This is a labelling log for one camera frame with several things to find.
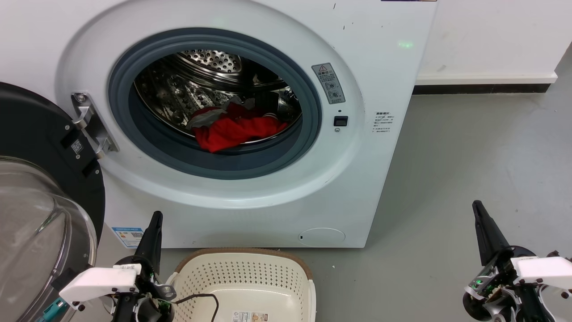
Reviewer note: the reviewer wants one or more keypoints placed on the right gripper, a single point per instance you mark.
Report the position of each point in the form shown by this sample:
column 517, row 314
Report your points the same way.
column 540, row 270

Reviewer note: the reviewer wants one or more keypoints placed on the white front-load washing machine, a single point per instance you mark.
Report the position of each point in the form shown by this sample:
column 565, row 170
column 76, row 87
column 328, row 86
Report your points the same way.
column 357, row 179

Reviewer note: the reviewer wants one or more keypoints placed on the cream perforated laundry basket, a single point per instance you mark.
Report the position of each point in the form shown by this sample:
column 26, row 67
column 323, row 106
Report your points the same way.
column 250, row 277

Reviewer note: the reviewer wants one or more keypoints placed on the white QR code sticker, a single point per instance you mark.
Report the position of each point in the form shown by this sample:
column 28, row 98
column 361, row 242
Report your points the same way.
column 77, row 146

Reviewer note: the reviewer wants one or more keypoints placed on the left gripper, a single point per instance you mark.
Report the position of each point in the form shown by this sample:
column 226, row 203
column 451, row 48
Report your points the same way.
column 100, row 281

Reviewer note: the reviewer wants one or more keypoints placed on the blue energy label sticker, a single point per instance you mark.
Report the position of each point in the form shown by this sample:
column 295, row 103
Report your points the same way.
column 128, row 237

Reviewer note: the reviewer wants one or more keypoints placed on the small text label sticker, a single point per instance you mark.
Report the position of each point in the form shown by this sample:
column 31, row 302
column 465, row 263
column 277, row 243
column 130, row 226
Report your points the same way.
column 384, row 122

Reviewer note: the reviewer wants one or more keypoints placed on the black baseboard strip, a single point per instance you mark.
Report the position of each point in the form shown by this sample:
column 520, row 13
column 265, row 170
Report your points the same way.
column 482, row 88

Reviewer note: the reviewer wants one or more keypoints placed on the black washer door with glass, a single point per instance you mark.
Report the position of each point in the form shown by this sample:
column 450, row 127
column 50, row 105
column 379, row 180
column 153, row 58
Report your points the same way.
column 31, row 129

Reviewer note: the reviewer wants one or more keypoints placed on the grey warning sticker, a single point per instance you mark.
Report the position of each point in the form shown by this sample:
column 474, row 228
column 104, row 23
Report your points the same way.
column 328, row 83

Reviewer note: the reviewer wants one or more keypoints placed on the grey rubber door gasket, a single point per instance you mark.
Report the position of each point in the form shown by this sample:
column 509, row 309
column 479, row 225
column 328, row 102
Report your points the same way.
column 223, row 163

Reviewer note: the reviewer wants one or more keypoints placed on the black door latch socket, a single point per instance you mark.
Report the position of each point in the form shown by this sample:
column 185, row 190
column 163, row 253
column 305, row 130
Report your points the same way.
column 340, row 121

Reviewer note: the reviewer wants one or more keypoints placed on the silver metal door hinge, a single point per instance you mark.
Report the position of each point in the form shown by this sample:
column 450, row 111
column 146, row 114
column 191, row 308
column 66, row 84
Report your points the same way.
column 89, row 120

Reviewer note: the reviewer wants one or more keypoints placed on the red garment with white trim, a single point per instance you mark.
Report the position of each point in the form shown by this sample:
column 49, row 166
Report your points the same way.
column 232, row 129

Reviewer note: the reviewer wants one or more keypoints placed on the round white filter cover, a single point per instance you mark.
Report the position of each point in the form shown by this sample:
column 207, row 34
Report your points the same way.
column 321, row 237

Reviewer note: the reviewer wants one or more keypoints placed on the white wall ledge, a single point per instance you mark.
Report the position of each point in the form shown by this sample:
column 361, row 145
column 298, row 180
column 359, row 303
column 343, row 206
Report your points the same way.
column 487, row 78

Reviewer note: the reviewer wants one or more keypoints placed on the stainless steel washing machine drum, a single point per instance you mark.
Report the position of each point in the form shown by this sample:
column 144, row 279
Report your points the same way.
column 178, row 89

